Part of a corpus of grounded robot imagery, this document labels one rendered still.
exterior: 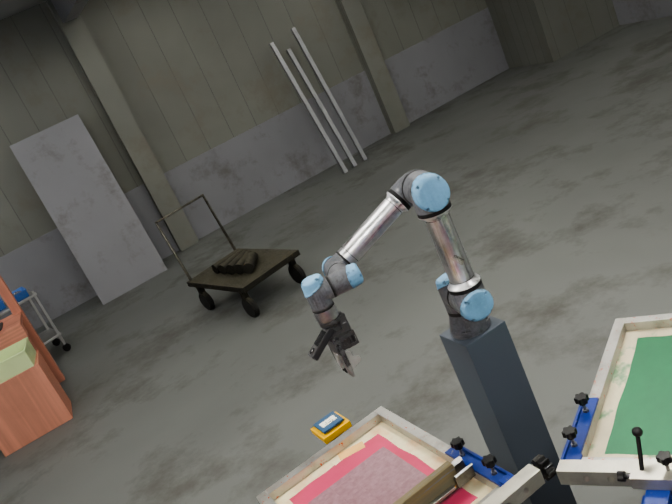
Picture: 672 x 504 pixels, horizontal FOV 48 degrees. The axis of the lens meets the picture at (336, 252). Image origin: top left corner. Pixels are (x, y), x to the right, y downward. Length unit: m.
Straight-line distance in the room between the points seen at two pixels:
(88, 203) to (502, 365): 8.38
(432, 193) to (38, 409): 5.54
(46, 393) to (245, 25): 6.42
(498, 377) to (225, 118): 9.01
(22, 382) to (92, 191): 3.97
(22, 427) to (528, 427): 5.36
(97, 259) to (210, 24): 3.74
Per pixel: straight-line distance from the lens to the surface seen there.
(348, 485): 2.73
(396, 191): 2.51
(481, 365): 2.74
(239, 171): 11.42
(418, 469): 2.64
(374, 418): 2.94
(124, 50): 11.13
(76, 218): 10.56
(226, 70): 11.42
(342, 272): 2.39
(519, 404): 2.89
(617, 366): 2.78
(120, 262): 10.53
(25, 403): 7.36
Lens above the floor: 2.48
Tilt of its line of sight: 18 degrees down
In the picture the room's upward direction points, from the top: 25 degrees counter-clockwise
